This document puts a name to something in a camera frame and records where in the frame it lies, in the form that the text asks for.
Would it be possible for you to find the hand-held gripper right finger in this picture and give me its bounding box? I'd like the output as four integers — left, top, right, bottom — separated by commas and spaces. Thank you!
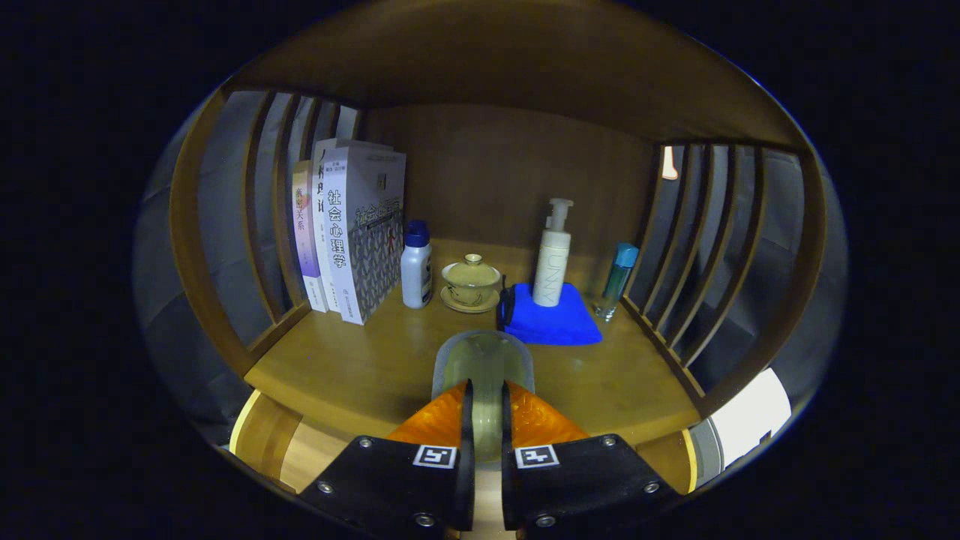
501, 379, 682, 540

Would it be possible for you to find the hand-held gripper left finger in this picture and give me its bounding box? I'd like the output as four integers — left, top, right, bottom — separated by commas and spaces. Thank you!
298, 379, 475, 540

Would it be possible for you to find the brown wooden drawer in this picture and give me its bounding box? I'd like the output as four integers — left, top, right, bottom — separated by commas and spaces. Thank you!
227, 388, 700, 540

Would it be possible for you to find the brown wooden countertop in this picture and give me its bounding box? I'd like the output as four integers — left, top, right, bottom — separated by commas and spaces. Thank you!
244, 238, 702, 447

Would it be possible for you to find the brown wooden cabinet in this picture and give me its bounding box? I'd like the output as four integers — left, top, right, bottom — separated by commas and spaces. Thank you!
169, 0, 830, 496

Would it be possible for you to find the blue folded cloth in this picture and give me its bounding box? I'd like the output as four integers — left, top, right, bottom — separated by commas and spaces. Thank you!
499, 276, 603, 347

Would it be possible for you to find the yellow lidded teacup with saucer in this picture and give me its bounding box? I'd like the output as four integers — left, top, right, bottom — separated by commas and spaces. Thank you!
439, 253, 502, 314

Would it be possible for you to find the white bottle blue cap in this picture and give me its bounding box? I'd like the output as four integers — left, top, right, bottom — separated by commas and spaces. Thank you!
400, 219, 434, 310

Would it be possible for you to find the white pump bottle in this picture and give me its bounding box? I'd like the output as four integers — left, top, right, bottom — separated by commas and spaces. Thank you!
532, 198, 575, 308

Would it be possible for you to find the teal slim bottle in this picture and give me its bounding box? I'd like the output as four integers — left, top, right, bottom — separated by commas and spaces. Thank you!
594, 242, 640, 323

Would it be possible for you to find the white grey appliance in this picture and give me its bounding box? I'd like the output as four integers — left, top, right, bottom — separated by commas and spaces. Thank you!
688, 367, 793, 488

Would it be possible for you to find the white patterned cover book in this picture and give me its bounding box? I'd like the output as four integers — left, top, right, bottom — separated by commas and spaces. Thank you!
321, 145, 407, 326

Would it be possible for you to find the pink purple book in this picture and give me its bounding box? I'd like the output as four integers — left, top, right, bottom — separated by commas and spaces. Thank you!
291, 160, 331, 314

